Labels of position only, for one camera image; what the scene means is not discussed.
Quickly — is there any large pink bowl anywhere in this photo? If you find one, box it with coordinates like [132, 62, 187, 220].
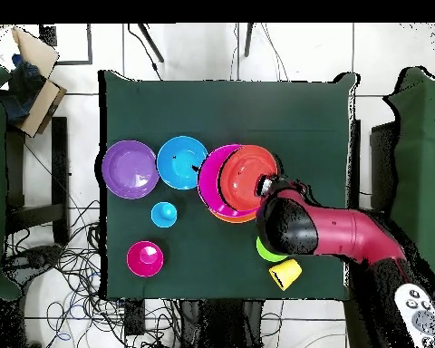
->
[197, 143, 259, 218]

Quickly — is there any red-orange bowl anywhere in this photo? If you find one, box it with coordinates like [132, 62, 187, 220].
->
[217, 143, 279, 213]

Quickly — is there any large orange bowl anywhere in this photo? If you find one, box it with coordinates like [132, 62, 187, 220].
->
[209, 208, 258, 225]

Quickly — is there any blue cup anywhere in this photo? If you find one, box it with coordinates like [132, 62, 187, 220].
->
[150, 201, 179, 229]

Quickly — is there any medium blue bowl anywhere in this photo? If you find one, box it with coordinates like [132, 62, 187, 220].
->
[156, 135, 209, 191]

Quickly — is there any small green bowl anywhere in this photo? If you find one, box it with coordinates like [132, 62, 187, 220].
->
[256, 235, 290, 264]

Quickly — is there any dark green tablecloth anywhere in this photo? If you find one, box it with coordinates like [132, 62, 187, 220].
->
[98, 69, 360, 303]

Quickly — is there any purple bowl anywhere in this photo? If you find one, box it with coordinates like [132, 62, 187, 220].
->
[101, 140, 160, 200]

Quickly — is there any small crimson bowl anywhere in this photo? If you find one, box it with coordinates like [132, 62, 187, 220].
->
[125, 239, 165, 278]

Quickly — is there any yellow cup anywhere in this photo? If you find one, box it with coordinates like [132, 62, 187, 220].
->
[268, 257, 303, 292]

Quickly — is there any black power strip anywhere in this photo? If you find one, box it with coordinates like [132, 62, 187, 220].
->
[124, 299, 146, 336]

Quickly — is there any black tripod leg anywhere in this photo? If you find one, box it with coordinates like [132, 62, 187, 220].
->
[243, 23, 255, 58]
[137, 23, 165, 63]

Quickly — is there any black stool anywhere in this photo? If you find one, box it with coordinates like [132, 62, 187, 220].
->
[5, 115, 71, 247]

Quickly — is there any cardboard box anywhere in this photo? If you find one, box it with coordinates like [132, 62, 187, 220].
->
[0, 26, 68, 139]

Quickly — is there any tangle of cables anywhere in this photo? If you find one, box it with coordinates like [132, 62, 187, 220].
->
[3, 198, 182, 348]

